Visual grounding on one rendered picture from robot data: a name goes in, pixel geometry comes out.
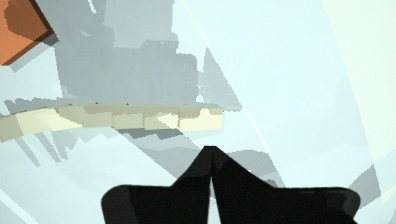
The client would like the orange flat square tile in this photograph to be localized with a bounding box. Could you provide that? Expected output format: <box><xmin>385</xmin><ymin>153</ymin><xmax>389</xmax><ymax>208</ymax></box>
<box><xmin>0</xmin><ymin>0</ymin><xmax>54</xmax><ymax>66</ymax></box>

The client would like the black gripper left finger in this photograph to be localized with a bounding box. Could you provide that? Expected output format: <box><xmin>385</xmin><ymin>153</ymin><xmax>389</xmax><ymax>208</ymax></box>
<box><xmin>100</xmin><ymin>145</ymin><xmax>212</xmax><ymax>224</ymax></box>

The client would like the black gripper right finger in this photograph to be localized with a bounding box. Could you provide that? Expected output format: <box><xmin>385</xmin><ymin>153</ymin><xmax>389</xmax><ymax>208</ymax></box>
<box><xmin>210</xmin><ymin>146</ymin><xmax>361</xmax><ymax>224</ymax></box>

